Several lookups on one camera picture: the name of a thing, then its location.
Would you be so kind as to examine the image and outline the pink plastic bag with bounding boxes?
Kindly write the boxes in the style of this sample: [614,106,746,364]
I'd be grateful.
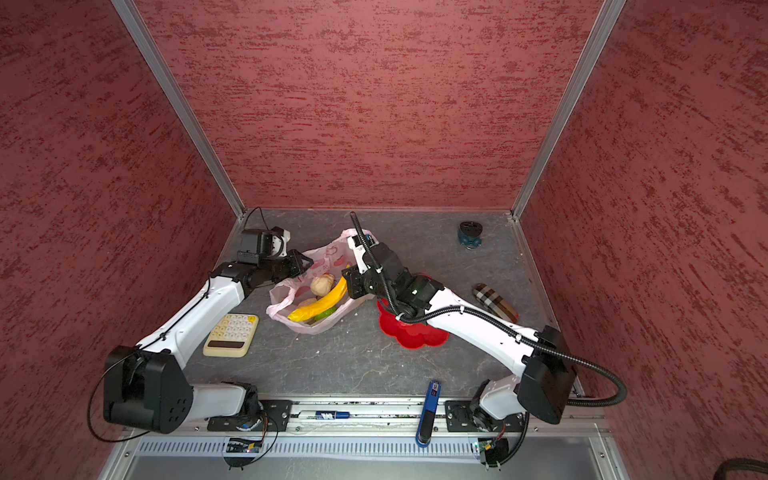
[266,229,374,335]

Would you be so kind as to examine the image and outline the yellow fake banana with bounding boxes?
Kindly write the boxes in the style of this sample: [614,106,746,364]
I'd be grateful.
[288,277,347,323]

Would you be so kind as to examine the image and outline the red flower-shaped bowl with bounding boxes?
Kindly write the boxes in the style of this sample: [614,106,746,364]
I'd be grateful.
[377,274,450,350]

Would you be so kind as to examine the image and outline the green fake lime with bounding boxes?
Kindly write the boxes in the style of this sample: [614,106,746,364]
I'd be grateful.
[314,307,337,321]

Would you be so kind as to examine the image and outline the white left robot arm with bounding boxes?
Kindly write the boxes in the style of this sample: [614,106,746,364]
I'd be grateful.
[99,249,314,434]

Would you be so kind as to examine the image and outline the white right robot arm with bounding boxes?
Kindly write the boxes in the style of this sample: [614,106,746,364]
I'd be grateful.
[343,235,576,424]

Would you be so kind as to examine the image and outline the beige fake garlic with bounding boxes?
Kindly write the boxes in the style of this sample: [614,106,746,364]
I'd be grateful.
[310,273,336,298]

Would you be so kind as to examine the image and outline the cream yellow calculator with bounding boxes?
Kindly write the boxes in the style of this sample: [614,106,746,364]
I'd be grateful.
[203,314,259,358]

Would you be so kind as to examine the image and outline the blue black handheld device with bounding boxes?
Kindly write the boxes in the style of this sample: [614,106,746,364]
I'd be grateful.
[415,380,441,448]

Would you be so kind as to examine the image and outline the blue marker pen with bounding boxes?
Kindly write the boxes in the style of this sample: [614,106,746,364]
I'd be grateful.
[299,410,351,421]

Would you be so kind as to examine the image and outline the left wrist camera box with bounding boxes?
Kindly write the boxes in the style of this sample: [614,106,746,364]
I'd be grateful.
[237,227,291,265]

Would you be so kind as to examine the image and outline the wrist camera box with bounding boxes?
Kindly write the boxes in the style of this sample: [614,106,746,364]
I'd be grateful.
[237,227,291,265]
[350,232,379,265]

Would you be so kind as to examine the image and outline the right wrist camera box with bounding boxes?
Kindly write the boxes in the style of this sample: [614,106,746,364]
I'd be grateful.
[350,232,379,265]

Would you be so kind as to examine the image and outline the black corrugated cable conduit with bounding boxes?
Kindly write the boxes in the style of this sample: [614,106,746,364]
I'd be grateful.
[349,211,628,409]

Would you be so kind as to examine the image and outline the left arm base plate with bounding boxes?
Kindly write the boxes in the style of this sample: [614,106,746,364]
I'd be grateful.
[207,399,294,434]

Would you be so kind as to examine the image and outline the aluminium front rail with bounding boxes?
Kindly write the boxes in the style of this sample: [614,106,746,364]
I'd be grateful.
[122,394,607,439]

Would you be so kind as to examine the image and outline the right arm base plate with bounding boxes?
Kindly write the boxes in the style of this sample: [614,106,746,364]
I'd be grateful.
[445,400,524,434]

